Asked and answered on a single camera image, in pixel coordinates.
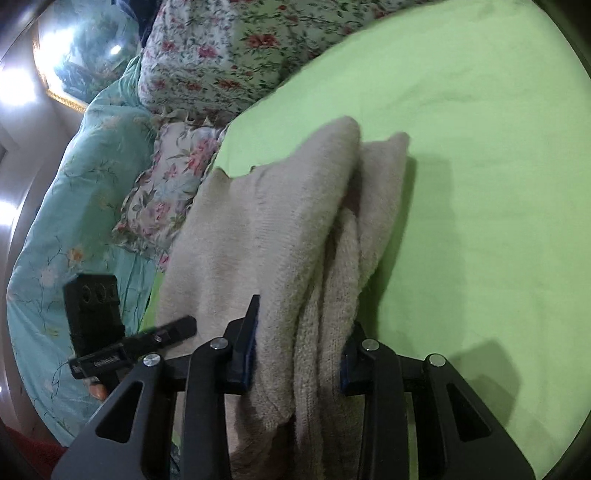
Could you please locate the white red floral quilt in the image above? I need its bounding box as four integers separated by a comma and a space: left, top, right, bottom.
138, 1, 416, 123

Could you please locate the beige knit sweater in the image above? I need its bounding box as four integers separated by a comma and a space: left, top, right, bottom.
156, 117, 410, 479

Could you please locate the gold framed landscape painting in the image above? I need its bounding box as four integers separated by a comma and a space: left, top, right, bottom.
32, 0, 140, 113

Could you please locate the left hand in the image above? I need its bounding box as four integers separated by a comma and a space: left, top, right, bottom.
88, 383, 109, 401

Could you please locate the pastel floral ruffled pillow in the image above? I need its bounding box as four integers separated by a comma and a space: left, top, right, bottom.
111, 121, 226, 271

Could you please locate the red sleeve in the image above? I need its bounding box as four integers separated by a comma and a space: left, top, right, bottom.
1, 423, 67, 479

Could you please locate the green bed sheet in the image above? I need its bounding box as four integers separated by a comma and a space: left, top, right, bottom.
138, 0, 591, 480

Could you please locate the navy blue cloth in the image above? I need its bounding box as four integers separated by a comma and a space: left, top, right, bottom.
111, 0, 161, 48

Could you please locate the teal floral blanket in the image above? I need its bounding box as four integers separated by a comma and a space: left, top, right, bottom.
7, 58, 156, 446

